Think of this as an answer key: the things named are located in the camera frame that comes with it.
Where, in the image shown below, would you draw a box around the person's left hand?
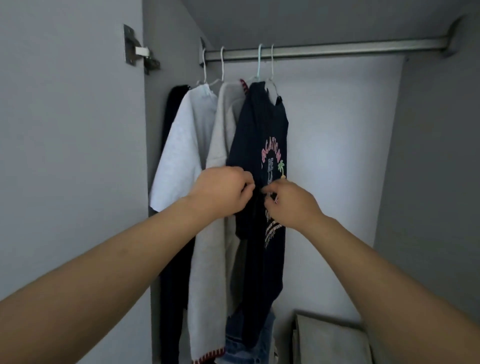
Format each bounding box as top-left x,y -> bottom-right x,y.
187,165 -> 257,220

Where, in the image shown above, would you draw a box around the grey sweater red stitching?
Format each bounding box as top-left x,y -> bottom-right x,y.
186,78 -> 251,364

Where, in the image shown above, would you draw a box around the white wardrobe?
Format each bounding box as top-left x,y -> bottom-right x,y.
0,0 -> 480,364

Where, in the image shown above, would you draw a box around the jeans stack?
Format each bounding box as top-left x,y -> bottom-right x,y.
215,306 -> 279,364

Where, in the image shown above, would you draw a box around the navy Vacation logo t-shirt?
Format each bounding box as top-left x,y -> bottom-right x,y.
224,80 -> 290,352

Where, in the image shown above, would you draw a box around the person's right hand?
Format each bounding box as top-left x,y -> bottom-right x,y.
260,178 -> 326,232

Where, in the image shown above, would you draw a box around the light blue hanger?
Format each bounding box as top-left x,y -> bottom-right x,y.
245,43 -> 264,84

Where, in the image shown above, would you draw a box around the metal wardrobe rail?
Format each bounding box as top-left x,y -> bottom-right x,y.
198,16 -> 464,64

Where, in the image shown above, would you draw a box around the person's right forearm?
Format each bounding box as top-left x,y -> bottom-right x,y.
302,214 -> 480,364

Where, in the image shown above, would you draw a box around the white wire hanger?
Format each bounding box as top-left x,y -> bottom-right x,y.
208,46 -> 226,88
263,43 -> 281,99
196,47 -> 209,88

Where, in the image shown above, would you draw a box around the light grey clothes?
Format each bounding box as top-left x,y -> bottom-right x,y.
291,310 -> 374,364

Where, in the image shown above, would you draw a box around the person's left forearm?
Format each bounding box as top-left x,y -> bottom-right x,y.
0,194 -> 206,364

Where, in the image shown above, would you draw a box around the white zip polo shirt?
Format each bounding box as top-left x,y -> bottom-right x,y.
148,83 -> 219,213

